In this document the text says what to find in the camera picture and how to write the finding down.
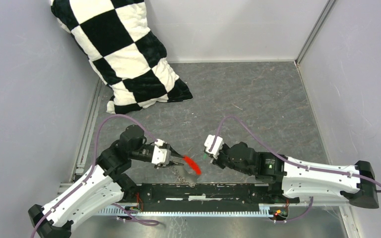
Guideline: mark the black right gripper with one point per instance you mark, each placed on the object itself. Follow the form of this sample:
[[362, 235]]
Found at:
[[217, 161]]

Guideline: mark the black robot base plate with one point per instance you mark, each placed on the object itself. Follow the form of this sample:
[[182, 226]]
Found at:
[[205, 197]]

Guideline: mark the black white checkered pillow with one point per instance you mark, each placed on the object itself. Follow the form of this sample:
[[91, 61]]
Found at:
[[123, 52]]

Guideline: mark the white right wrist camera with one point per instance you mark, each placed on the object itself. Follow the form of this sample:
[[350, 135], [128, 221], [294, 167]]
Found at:
[[213, 145]]

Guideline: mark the aluminium frame rail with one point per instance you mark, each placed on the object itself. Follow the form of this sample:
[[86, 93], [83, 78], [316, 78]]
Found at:
[[137, 209]]

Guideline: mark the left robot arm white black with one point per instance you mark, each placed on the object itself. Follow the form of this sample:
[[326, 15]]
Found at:
[[103, 184]]

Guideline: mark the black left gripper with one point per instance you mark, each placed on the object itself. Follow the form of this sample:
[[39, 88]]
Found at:
[[170, 164]]

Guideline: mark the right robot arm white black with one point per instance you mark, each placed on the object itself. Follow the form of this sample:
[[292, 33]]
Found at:
[[293, 178]]

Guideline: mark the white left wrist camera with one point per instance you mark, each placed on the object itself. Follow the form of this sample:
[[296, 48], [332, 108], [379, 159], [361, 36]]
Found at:
[[161, 155]]

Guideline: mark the metal key holder red handle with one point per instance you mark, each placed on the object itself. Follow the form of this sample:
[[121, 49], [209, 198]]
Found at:
[[188, 173]]

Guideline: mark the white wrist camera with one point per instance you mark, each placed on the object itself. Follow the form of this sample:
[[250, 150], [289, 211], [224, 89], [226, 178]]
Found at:
[[161, 155], [213, 145]]

